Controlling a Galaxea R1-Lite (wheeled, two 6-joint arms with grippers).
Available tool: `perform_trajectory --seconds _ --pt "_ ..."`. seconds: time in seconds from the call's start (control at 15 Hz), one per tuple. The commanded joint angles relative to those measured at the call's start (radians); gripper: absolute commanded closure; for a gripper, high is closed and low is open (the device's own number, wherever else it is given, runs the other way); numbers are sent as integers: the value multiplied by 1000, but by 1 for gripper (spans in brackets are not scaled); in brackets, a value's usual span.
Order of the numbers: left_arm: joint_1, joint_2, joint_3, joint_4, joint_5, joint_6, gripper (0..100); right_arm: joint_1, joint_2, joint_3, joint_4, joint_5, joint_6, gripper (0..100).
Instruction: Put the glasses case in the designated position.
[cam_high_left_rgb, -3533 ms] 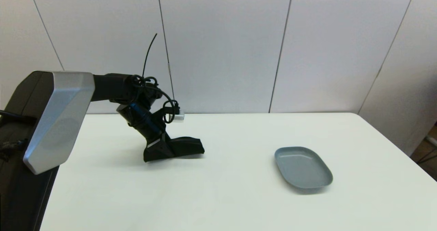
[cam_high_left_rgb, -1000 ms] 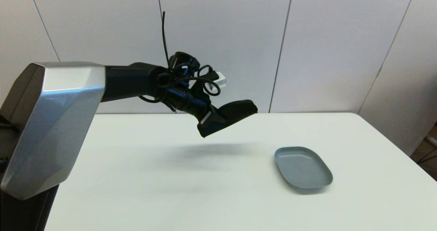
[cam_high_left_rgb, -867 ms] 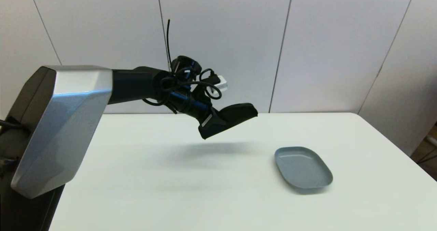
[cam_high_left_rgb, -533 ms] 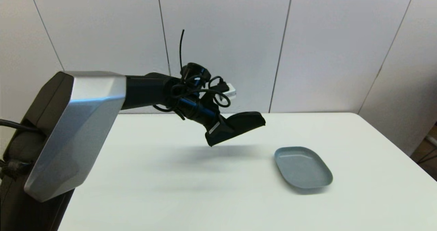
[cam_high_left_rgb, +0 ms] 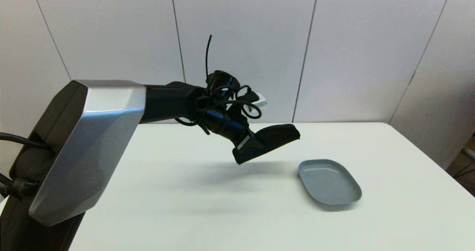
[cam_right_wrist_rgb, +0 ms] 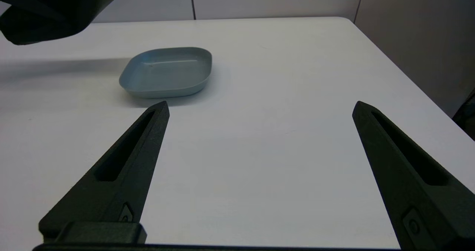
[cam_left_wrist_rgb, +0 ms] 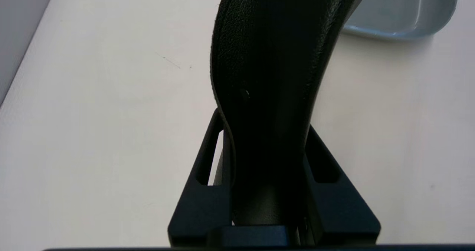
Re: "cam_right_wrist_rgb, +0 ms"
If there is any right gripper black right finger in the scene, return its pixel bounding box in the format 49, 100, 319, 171
352, 101, 475, 251

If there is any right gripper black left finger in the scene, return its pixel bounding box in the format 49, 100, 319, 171
38, 101, 170, 244

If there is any grey-blue rounded plastic plate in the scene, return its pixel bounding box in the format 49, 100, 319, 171
119, 47, 213, 99

